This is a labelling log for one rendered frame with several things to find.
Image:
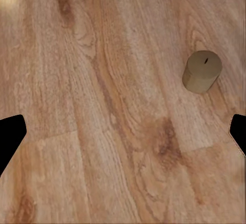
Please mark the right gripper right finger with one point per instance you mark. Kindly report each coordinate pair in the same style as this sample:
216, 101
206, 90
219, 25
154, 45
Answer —
238, 130

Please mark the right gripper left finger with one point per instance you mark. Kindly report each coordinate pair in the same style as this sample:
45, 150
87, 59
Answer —
12, 131

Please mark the pillar candle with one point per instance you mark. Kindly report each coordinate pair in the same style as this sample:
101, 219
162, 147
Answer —
201, 71

